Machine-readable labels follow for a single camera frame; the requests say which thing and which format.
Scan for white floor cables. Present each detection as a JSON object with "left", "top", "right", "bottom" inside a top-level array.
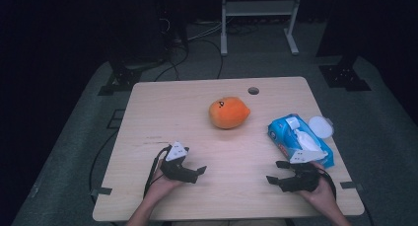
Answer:
[{"left": 187, "top": 20, "right": 225, "bottom": 42}]

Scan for blue wet wipes pack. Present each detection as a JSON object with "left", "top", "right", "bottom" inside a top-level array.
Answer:
[{"left": 267, "top": 113, "right": 335, "bottom": 170}]

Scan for white metal stand frame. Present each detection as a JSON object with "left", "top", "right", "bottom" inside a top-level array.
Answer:
[{"left": 220, "top": 0, "right": 304, "bottom": 57}]

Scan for black tripod stand base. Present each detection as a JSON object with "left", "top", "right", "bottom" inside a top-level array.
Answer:
[{"left": 97, "top": 58, "right": 166, "bottom": 97}]

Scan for black tape strip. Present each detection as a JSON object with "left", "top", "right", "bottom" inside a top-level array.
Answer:
[
  {"left": 90, "top": 186, "right": 113, "bottom": 197},
  {"left": 339, "top": 181, "right": 365, "bottom": 191}
]

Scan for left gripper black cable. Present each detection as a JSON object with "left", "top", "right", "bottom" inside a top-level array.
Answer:
[{"left": 143, "top": 145, "right": 173, "bottom": 199}]

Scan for person's left hand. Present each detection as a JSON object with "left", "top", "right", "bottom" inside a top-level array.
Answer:
[{"left": 144, "top": 160, "right": 184, "bottom": 201}]

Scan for black floor cable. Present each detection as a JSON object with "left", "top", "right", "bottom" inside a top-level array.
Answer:
[
  {"left": 88, "top": 129, "right": 120, "bottom": 204},
  {"left": 153, "top": 38, "right": 190, "bottom": 83},
  {"left": 196, "top": 38, "right": 225, "bottom": 80}
]

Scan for orange plush toy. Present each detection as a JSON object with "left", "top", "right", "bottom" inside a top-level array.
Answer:
[{"left": 208, "top": 96, "right": 251, "bottom": 130}]

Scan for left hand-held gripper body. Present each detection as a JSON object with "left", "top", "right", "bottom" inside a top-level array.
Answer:
[{"left": 160, "top": 140, "right": 198, "bottom": 185}]

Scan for white oval plastic lid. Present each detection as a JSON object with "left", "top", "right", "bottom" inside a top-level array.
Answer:
[{"left": 308, "top": 115, "right": 335, "bottom": 140}]

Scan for black stand base plate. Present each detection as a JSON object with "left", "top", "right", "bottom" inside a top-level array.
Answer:
[{"left": 318, "top": 63, "right": 373, "bottom": 92}]

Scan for white wet wipe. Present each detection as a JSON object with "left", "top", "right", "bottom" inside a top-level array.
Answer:
[{"left": 293, "top": 128, "right": 329, "bottom": 162}]

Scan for person's right hand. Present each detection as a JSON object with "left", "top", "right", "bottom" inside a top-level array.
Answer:
[{"left": 297, "top": 161, "right": 336, "bottom": 214}]

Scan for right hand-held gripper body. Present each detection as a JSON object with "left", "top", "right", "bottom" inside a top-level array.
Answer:
[{"left": 278, "top": 149, "right": 326, "bottom": 192}]

